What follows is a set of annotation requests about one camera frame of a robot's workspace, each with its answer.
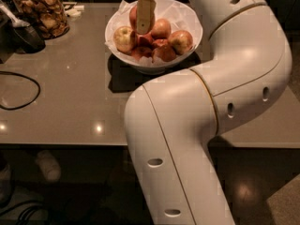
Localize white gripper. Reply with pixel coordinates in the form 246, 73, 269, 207
136, 0, 156, 35

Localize large red apple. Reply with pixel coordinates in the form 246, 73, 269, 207
129, 5, 156, 35

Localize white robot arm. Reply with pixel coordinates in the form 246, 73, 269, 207
125, 0, 292, 225

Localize red apple at back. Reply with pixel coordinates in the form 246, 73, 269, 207
151, 18, 171, 38

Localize yellow-green apple at left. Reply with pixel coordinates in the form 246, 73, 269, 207
113, 26, 137, 53

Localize red apple front left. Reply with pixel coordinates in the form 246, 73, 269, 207
131, 46, 152, 61

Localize red-yellow apple at right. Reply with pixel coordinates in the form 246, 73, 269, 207
168, 30, 193, 55

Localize red apple front right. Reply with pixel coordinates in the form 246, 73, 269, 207
152, 45, 176, 62

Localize white ceramic bowl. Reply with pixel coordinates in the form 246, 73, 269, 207
105, 0, 203, 75

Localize small white items on table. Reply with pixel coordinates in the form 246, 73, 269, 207
64, 4, 84, 18

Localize glass jar of dried chips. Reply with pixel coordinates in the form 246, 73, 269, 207
13, 0, 69, 39

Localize black appliance with white scoop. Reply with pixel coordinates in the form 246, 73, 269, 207
0, 0, 46, 53

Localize white shoe under table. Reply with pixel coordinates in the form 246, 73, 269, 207
36, 150, 61, 183

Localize black cable on table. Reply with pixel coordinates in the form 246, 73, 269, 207
0, 70, 42, 112

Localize black cables on floor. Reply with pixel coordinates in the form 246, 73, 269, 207
0, 200, 51, 225

